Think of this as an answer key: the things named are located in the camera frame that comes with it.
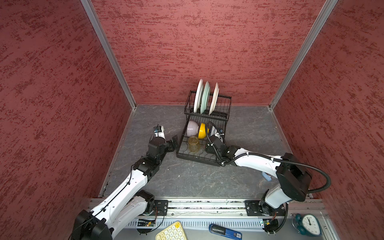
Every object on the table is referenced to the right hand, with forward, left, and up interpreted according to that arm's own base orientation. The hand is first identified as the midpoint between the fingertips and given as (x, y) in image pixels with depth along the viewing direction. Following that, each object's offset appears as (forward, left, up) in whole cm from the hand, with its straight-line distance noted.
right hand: (209, 146), depth 88 cm
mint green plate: (+15, +3, +26) cm, 30 cm away
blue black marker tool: (-40, -2, -4) cm, 41 cm away
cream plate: (+13, -2, +27) cm, 30 cm away
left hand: (0, +23, +9) cm, 24 cm away
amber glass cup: (+5, +10, -5) cm, 12 cm away
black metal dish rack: (+13, +1, +15) cm, 20 cm away
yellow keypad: (-40, +19, -6) cm, 45 cm away
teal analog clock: (-39, -43, -5) cm, 58 cm away
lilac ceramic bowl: (+12, +10, +2) cm, 16 cm away
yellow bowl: (+11, +4, -2) cm, 12 cm away
